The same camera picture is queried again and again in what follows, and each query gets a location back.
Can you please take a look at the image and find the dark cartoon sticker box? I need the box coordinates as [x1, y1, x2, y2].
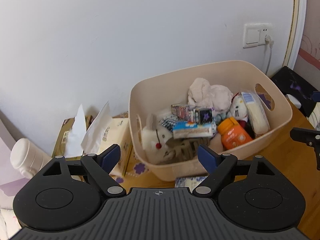
[171, 104, 214, 125]

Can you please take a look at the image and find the white fluffy rabbit plush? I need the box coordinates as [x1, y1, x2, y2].
[141, 114, 175, 165]

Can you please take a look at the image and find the blue checkered floral cloth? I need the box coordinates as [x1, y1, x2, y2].
[158, 114, 180, 132]

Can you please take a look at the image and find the beige plastic storage basket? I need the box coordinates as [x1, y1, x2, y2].
[129, 60, 292, 181]

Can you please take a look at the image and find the orange medicine bottle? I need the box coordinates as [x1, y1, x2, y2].
[217, 117, 253, 150]

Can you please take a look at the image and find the black mouse pad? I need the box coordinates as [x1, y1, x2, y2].
[271, 66, 318, 117]

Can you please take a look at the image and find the white power cable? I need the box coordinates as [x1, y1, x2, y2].
[263, 35, 275, 75]

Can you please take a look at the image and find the pale pink plush towel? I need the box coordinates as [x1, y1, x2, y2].
[188, 77, 233, 112]

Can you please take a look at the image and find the white wall socket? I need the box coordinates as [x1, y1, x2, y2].
[243, 23, 273, 48]

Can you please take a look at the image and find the olive tissue box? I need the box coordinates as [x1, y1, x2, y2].
[52, 105, 93, 160]

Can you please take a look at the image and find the white cat plush red dress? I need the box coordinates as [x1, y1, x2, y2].
[227, 93, 248, 128]

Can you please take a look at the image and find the white thermos bottle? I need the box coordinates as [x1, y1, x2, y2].
[10, 138, 52, 179]

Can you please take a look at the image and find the white yellow tissue box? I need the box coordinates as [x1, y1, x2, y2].
[81, 103, 132, 177]

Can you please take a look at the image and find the brown hair claw clip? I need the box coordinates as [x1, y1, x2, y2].
[166, 138, 202, 163]

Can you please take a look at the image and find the blue white patterned carton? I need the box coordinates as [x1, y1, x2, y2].
[175, 176, 207, 191]

